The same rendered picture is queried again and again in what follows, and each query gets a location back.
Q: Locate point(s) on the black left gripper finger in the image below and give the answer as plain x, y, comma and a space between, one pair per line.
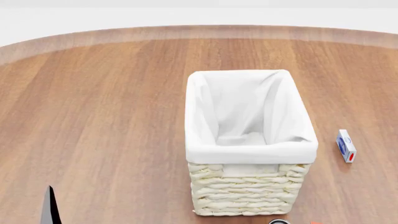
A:
49, 210

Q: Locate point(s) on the woven basket with white liner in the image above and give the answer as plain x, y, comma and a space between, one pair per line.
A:
248, 182

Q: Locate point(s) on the silver topped can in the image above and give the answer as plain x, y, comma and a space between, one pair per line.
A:
279, 221

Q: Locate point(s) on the small white blue box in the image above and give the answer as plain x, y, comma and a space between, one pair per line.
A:
345, 145

